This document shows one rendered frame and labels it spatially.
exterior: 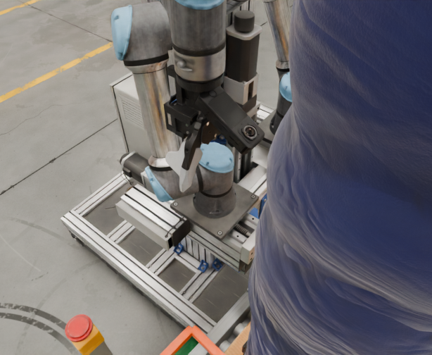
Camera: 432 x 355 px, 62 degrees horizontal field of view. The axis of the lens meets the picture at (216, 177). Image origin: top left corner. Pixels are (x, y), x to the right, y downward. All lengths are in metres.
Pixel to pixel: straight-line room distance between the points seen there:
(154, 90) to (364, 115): 0.82
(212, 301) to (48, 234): 1.24
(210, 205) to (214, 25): 0.76
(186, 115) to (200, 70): 0.09
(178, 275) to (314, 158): 1.85
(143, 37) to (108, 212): 1.58
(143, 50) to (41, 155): 2.38
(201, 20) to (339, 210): 0.34
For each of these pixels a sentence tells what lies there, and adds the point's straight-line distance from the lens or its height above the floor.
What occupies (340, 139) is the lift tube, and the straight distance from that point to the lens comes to 0.19.
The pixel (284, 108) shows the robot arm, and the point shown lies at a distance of 1.43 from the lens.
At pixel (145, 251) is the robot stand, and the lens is 2.13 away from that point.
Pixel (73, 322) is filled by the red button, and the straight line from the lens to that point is 1.10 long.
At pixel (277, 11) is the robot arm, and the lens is 1.40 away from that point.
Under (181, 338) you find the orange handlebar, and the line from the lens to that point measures 0.97.
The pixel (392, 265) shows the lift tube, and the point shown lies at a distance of 0.21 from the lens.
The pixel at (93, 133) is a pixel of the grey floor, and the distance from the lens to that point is 3.27.
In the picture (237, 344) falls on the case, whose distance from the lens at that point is 1.11.
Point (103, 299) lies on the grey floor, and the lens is 2.29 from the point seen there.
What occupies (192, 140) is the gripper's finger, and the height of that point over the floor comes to 1.63.
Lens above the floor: 2.01
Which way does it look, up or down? 47 degrees down
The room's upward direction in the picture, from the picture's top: straight up
